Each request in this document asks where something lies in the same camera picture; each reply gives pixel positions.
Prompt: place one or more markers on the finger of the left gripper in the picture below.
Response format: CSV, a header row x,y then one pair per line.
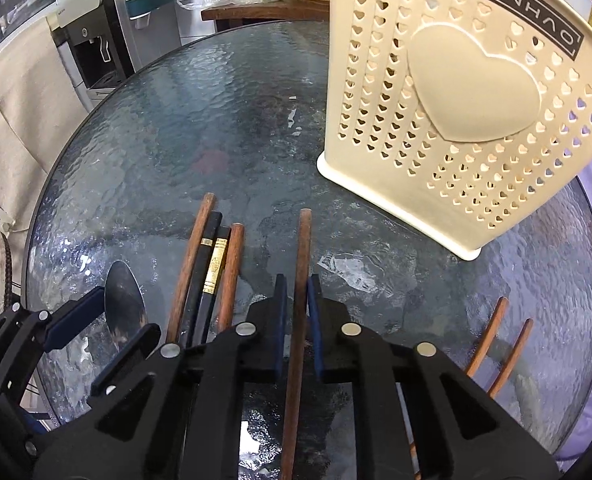
x,y
134,352
71,318

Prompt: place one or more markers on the beige cloth cover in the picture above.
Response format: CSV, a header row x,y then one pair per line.
x,y
39,111

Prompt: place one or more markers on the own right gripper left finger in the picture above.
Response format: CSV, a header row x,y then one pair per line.
x,y
177,415

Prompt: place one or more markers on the cream perforated utensil holder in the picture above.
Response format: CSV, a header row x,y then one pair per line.
x,y
459,117

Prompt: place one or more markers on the silver metal spoon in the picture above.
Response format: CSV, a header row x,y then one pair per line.
x,y
125,311

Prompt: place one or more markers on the brown chopstick crossed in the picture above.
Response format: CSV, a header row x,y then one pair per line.
x,y
510,363
487,337

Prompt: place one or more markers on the brown wooden chopstick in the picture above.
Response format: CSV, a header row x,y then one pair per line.
x,y
230,276
187,267

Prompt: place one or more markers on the round glass table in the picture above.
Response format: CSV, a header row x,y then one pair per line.
x,y
242,115

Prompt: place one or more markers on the water dispenser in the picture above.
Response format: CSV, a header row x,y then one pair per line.
x,y
101,46

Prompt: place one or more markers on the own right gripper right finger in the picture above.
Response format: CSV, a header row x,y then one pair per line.
x,y
416,413

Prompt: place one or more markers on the black chopstick gold band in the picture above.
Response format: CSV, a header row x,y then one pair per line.
x,y
209,291

